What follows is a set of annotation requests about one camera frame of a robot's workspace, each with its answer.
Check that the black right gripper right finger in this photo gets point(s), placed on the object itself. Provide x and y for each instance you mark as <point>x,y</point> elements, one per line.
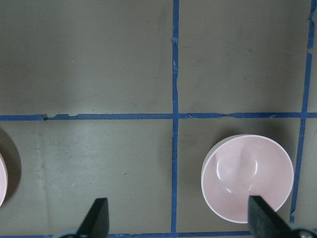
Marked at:
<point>263,220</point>

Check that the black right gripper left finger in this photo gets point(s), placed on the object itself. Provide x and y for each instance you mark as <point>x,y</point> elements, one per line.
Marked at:
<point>96,221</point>

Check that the pink bowl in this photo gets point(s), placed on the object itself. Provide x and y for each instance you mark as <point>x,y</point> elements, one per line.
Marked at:
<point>243,165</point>

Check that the pink plate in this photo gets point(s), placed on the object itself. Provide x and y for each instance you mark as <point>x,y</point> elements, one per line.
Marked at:
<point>3,180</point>

